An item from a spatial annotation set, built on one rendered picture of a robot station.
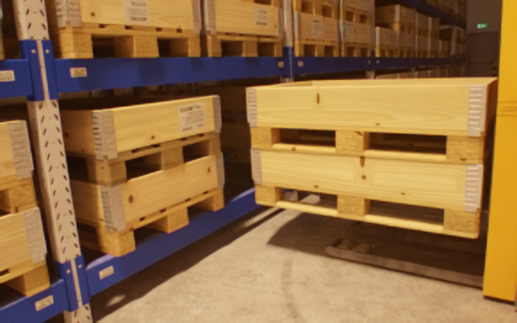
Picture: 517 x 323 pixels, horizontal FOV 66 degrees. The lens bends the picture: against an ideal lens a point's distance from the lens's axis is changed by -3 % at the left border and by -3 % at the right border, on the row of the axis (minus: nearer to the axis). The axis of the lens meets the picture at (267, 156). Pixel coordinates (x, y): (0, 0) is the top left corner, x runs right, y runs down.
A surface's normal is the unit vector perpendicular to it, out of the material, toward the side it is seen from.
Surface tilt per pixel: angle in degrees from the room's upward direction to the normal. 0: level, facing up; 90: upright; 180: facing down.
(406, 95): 90
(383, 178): 90
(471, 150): 90
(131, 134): 90
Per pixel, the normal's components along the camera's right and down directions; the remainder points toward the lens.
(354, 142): -0.54, 0.20
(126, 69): 0.84, 0.07
